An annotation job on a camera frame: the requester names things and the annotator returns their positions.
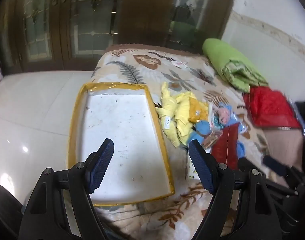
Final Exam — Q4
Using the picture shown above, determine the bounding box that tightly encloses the blue cloth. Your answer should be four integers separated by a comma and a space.
188, 120, 246, 159

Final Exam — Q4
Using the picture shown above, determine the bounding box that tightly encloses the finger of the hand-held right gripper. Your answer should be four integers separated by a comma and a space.
237, 157, 299, 198
263, 155, 303, 180

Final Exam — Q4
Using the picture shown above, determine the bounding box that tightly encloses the mustard yellow packet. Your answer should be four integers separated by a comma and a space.
189, 97, 209, 123

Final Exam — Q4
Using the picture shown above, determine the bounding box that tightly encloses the green quilt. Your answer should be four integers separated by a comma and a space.
202, 38, 269, 93

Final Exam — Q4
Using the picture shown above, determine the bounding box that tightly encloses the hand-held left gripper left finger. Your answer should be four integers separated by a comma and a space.
19, 138, 115, 240

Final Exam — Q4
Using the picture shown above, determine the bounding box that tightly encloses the small white paper scrap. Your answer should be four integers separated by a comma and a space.
171, 59, 188, 68

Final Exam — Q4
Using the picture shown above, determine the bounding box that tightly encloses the red cloth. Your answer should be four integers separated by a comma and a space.
211, 125, 240, 170

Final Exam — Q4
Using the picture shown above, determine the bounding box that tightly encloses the wooden cabinet with glass doors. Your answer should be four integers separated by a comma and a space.
0, 0, 239, 73

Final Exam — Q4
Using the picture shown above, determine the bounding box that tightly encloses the pinkish beige cloth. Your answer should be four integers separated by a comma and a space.
264, 127, 303, 178

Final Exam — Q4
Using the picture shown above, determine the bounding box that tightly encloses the yellow towel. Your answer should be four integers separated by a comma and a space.
156, 82, 208, 147

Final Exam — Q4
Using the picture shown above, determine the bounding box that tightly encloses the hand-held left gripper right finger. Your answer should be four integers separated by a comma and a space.
188, 139, 283, 240

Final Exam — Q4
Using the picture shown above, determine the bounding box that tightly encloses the white paper packet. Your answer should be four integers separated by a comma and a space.
186, 157, 200, 180

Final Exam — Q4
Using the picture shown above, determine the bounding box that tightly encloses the red quilted bag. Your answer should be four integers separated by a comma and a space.
243, 86, 303, 130

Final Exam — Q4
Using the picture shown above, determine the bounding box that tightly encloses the clear storage bag yellow trim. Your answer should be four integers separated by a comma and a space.
67, 82, 176, 207

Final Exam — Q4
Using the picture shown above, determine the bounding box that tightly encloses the colourful striped packet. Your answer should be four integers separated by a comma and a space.
201, 130, 223, 148

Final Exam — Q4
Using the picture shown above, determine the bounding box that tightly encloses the leaf print blanket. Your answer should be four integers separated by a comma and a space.
91, 44, 305, 240

